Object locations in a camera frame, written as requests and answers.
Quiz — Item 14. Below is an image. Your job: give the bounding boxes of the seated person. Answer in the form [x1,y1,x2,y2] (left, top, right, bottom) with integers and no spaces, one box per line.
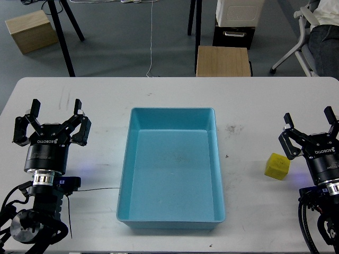
[308,0,338,79]

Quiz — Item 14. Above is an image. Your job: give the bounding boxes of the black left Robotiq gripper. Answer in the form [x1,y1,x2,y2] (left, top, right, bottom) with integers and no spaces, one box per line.
[13,99,91,175]

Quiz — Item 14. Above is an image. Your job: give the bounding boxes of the white office chair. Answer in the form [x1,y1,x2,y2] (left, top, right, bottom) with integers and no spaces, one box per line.
[270,1,320,77]

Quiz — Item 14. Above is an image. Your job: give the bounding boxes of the wooden box centre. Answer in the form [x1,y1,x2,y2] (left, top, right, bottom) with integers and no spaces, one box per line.
[196,46,251,77]

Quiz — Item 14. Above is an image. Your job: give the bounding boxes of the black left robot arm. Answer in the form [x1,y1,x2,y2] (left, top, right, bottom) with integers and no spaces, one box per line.
[1,99,91,253]

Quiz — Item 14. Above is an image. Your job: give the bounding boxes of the yellow cube block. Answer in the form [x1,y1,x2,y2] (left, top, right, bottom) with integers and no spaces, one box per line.
[264,153,290,180]

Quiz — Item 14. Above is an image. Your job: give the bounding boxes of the black drawer box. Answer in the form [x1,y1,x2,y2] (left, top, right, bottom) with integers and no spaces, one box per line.
[212,22,256,50]

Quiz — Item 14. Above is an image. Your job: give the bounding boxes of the black tripod legs left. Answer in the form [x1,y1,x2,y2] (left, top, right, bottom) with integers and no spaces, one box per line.
[47,0,85,77]

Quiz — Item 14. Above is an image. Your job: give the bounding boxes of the white perforated appliance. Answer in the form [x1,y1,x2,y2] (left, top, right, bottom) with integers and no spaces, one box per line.
[216,0,265,28]

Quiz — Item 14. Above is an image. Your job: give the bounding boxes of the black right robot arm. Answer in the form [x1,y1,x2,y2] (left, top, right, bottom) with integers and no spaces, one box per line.
[279,106,338,253]

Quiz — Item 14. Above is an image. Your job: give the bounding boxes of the light blue plastic bin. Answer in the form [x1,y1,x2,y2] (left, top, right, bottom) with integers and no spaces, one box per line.
[116,107,226,230]

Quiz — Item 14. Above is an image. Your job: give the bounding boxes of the black table legs centre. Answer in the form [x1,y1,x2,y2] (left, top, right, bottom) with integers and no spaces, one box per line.
[187,0,202,72]

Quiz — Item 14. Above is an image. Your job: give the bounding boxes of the light wooden box left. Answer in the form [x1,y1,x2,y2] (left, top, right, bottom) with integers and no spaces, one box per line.
[5,10,58,55]

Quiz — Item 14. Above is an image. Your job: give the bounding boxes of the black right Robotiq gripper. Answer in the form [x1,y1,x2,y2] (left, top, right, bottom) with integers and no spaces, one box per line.
[279,106,338,186]

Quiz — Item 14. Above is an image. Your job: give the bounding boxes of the white hanging cable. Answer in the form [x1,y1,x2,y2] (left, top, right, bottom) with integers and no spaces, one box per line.
[146,0,155,78]

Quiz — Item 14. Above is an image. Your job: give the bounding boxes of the thin black wire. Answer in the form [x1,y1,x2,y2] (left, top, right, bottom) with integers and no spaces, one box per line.
[66,187,122,239]

